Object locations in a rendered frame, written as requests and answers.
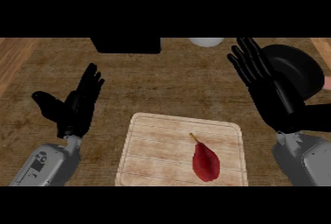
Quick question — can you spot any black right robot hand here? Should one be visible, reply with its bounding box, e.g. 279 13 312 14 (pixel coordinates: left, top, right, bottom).
226 37 331 135

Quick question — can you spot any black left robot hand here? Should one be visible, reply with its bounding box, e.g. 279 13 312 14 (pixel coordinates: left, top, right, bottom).
31 62 107 139

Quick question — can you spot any black pot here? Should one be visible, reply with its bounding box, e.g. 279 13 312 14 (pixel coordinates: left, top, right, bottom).
260 44 327 102

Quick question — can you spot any pale wooden cutting board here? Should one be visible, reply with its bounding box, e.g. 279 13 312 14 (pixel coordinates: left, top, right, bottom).
114 112 250 187

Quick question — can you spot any black box appliance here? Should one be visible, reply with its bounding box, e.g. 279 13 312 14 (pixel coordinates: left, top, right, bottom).
89 37 163 54

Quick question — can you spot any white round object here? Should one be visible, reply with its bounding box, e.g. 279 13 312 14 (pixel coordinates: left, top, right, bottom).
188 37 225 48

